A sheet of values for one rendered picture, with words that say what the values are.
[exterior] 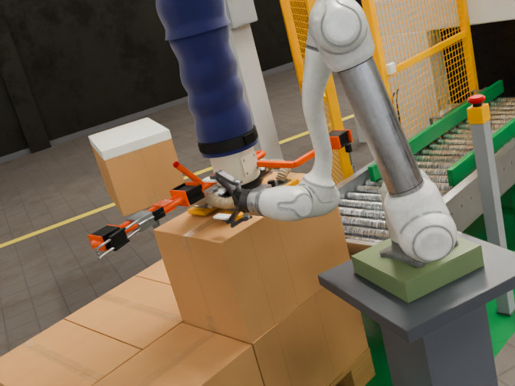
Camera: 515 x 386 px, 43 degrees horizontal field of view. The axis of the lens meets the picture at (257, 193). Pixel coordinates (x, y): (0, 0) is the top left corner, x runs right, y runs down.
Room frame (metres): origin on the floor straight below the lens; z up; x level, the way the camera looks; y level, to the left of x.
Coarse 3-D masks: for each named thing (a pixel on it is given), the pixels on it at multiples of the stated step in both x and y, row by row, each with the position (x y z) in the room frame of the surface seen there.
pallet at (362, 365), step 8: (368, 352) 2.43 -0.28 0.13; (360, 360) 2.39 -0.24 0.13; (368, 360) 2.42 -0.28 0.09; (352, 368) 2.35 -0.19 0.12; (360, 368) 2.38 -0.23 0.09; (368, 368) 2.41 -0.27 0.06; (344, 376) 2.31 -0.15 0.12; (352, 376) 2.34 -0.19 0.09; (360, 376) 2.37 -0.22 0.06; (368, 376) 2.40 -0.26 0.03; (336, 384) 2.41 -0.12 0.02; (344, 384) 2.38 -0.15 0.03; (352, 384) 2.35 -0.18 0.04; (360, 384) 2.37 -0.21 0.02
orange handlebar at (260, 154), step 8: (256, 152) 2.49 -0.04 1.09; (264, 152) 2.47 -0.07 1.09; (312, 152) 2.29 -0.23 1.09; (296, 160) 2.24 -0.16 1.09; (304, 160) 2.26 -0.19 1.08; (208, 176) 2.33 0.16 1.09; (208, 184) 2.26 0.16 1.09; (168, 200) 2.16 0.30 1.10; (176, 200) 2.16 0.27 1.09; (184, 200) 2.18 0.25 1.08; (152, 208) 2.14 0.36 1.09; (168, 208) 2.13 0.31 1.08; (120, 224) 2.05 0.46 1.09; (128, 224) 2.06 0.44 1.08; (136, 224) 2.03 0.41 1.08; (128, 232) 2.01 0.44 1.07
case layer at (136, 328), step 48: (144, 288) 2.74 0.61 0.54; (48, 336) 2.51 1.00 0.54; (96, 336) 2.40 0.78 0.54; (144, 336) 2.29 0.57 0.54; (192, 336) 2.20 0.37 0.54; (288, 336) 2.15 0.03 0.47; (336, 336) 2.32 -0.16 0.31; (0, 384) 2.24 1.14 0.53; (48, 384) 2.13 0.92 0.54; (96, 384) 2.04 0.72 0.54; (144, 384) 1.96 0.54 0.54; (192, 384) 1.89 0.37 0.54; (240, 384) 1.97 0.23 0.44; (288, 384) 2.11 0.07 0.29
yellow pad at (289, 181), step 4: (272, 180) 2.37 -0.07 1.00; (276, 180) 2.44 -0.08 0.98; (288, 180) 2.40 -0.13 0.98; (292, 180) 2.40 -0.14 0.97; (296, 180) 2.39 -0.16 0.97; (272, 184) 2.36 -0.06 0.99; (276, 184) 2.39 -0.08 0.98; (280, 184) 2.38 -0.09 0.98; (284, 184) 2.37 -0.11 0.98; (288, 184) 2.37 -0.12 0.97; (292, 184) 2.37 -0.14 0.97; (296, 184) 2.39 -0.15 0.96; (232, 208) 2.25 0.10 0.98; (224, 212) 2.25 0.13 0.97; (228, 212) 2.23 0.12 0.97; (232, 212) 2.22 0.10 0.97; (240, 212) 2.20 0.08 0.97; (240, 216) 2.18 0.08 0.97
